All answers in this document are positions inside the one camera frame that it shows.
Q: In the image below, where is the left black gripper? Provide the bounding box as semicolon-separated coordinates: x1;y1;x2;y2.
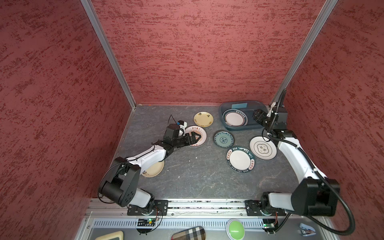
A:
172;132;201;148

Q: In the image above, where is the orange sunburst plate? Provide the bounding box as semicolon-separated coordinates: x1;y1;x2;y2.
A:
185;126;208;148

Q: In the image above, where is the green red rim plate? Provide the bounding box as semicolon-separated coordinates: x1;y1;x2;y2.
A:
223;109;248;127

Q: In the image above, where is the teal patterned small plate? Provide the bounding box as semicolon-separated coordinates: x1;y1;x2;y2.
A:
214;131;235;149

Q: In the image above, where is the white plate black outline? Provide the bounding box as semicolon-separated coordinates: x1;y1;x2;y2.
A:
250;136;278;161

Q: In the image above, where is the green rim lettered plate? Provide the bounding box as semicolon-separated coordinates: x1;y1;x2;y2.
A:
226;146;256;174

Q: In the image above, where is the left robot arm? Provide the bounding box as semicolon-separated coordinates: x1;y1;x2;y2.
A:
98;121;202;215

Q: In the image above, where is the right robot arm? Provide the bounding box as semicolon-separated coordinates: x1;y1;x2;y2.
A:
253;106;356;236

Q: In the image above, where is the blue plastic bin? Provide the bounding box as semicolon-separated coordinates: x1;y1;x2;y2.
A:
219;101;268;131

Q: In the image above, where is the small yellow plate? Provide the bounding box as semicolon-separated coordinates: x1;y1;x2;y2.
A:
194;112;214;128

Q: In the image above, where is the cream plate near left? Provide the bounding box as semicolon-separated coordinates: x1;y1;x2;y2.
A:
141;161;165;178

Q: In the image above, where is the plaid fabric item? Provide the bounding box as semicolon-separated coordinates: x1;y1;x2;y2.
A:
171;227;206;240

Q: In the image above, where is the green round button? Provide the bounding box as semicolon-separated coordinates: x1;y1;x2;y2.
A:
226;219;245;240

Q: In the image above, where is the cream tablet corner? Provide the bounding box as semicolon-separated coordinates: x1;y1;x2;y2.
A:
95;231;124;240

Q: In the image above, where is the white blue stapler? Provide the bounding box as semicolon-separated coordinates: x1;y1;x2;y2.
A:
300;223;316;237

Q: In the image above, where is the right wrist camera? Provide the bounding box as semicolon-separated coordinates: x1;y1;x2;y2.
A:
267;102;277;117

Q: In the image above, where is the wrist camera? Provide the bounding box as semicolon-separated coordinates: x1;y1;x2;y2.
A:
177;120;188;130
267;102;277;117

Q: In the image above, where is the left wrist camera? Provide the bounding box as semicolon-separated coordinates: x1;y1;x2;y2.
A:
177;120;188;130

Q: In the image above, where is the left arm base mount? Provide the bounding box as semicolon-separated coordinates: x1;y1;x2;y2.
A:
127;200;169;216

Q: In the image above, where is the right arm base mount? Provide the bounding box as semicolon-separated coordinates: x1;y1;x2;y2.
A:
244;200;287;217

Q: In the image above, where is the aluminium front rail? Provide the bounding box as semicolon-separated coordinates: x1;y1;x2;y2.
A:
75;199;339;240

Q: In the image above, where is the right aluminium corner post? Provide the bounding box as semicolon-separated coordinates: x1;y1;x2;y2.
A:
269;0;338;106

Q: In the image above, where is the aluminium corner post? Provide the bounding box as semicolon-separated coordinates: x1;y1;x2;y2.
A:
81;0;137;110
269;0;338;106

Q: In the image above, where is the left aluminium corner post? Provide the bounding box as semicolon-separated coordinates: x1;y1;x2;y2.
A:
81;0;137;110

